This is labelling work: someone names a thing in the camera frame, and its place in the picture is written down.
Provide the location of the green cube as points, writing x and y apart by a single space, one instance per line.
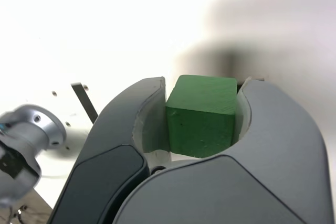
199 119

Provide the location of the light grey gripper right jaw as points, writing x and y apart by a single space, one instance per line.
262 176

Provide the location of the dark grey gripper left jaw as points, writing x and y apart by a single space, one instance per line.
110 142

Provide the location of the black tape strip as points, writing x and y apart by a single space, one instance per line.
85 100

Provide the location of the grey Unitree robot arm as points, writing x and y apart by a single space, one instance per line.
29 129

